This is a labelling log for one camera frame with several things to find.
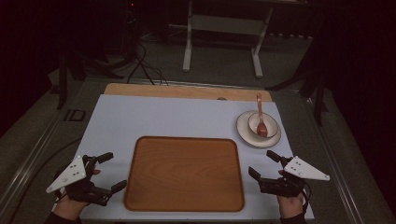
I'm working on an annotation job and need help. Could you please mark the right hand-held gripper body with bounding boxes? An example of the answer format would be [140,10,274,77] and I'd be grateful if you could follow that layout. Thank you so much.
[257,155,331,199]

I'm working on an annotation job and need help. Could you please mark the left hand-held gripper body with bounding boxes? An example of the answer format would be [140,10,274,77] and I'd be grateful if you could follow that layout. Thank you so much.
[46,154,112,207]

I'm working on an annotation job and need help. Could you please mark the brown wooden spoon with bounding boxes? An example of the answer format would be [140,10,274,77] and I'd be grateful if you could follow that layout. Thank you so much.
[255,92,269,138]

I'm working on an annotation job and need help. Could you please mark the white bowl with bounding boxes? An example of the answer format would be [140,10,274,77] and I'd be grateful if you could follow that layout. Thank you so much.
[247,112,280,140]

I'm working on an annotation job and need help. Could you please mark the white plate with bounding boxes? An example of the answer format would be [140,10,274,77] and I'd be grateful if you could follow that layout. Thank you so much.
[235,109,282,149]

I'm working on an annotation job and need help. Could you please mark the brown wooden tray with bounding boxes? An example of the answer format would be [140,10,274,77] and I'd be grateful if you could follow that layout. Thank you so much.
[123,135,246,213]

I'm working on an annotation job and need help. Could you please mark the person's left hand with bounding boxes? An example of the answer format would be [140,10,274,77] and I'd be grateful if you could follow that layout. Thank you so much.
[52,167,102,221]

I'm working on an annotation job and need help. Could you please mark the person's right hand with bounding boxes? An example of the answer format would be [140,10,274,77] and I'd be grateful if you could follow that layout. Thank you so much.
[276,169,307,220]

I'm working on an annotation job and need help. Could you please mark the black floor socket box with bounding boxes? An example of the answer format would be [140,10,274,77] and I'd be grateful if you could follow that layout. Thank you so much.
[64,108,87,123]

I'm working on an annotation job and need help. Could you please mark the black metal stand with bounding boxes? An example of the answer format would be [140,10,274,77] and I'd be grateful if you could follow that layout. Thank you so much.
[55,50,124,110]
[265,46,331,127]

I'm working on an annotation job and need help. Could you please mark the light blue table mat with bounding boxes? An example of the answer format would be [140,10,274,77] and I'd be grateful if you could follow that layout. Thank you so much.
[50,93,316,222]

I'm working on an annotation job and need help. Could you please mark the wooden table board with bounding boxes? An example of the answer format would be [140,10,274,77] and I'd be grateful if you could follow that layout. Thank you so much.
[103,82,274,103]

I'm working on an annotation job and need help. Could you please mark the white metal stand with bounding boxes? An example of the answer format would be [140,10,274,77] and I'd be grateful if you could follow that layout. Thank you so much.
[181,0,275,78]

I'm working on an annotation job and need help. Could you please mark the metal frame rail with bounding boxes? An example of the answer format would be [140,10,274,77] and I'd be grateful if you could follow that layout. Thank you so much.
[0,102,82,216]
[302,90,366,224]

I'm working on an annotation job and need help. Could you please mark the thin black floor cable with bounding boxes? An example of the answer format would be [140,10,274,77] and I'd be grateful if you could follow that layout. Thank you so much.
[7,138,82,224]

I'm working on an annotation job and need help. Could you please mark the black floor cables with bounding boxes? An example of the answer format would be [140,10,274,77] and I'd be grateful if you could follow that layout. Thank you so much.
[125,40,170,87]

